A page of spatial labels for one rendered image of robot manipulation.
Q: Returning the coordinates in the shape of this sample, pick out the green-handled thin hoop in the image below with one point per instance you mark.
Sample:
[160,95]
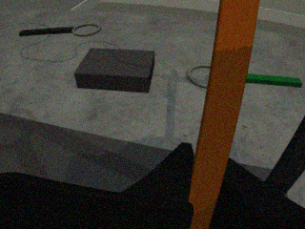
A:
[252,78]

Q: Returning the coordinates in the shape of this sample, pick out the grey loop with orange handle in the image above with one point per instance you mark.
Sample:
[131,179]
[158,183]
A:
[232,49]

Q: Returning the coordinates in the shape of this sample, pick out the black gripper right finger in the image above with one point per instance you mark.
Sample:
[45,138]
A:
[245,202]

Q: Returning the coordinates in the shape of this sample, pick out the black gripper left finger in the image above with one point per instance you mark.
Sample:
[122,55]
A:
[161,200]

